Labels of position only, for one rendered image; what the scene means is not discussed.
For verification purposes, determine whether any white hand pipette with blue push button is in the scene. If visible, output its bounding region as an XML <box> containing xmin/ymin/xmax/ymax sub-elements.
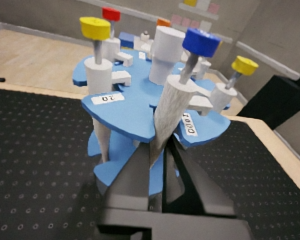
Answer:
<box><xmin>150</xmin><ymin>28</ymin><xmax>221</xmax><ymax>169</ymax></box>

